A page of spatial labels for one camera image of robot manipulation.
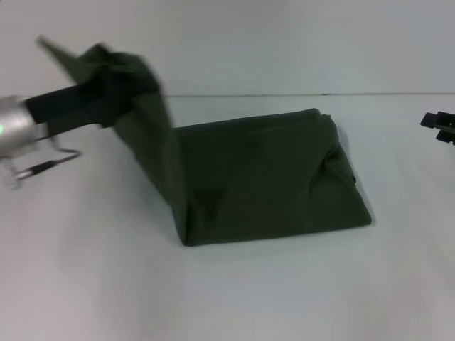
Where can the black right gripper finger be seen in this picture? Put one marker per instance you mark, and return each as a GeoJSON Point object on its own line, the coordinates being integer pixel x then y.
{"type": "Point", "coordinates": [446, 136]}
{"type": "Point", "coordinates": [437, 120]}

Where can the dark green shirt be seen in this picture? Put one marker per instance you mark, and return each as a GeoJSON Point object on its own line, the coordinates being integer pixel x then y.
{"type": "Point", "coordinates": [249, 177]}

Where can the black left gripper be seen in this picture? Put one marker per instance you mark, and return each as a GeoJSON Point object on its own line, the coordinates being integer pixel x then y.
{"type": "Point", "coordinates": [60, 106]}

